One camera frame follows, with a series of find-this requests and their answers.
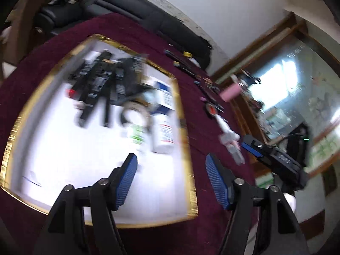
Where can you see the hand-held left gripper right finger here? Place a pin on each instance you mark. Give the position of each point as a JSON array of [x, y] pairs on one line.
[[217, 180]]

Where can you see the white bottle green label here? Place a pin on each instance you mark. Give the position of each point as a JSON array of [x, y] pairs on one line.
[[135, 136]]

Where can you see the wooden cabinet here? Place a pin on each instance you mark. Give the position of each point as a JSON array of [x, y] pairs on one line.
[[265, 45]]

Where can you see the small yellow item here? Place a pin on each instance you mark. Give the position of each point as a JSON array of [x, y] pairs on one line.
[[187, 54]]

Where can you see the pile of black markers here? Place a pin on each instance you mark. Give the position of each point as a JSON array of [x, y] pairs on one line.
[[106, 79]]

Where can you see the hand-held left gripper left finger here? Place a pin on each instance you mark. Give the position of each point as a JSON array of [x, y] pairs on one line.
[[127, 180]]

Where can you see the gold-rimmed white tray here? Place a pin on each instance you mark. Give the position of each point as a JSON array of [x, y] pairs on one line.
[[79, 170]]

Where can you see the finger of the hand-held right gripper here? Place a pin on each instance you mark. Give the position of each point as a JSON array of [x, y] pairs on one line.
[[252, 147]]

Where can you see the brown wooden furniture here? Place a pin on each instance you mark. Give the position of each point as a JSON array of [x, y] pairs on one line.
[[18, 32]]

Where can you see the pink bottle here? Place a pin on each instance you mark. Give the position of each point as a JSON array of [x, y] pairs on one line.
[[229, 92]]

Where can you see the small black box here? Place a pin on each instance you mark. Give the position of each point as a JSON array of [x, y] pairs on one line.
[[209, 85]]

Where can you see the black tape roll red core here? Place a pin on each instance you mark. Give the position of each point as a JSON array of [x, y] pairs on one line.
[[212, 110]]

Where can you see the black marker with blue end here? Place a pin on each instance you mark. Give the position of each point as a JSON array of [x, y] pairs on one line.
[[186, 68]]

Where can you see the person's right hand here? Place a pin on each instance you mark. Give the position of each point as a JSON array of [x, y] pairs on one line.
[[290, 200]]

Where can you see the blue and white box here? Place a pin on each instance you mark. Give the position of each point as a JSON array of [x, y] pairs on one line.
[[164, 95]]

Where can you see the black sofa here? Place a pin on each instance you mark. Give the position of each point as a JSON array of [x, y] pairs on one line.
[[127, 10]]

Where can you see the black tape roll beige core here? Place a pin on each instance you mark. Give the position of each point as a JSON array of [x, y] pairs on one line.
[[124, 115]]

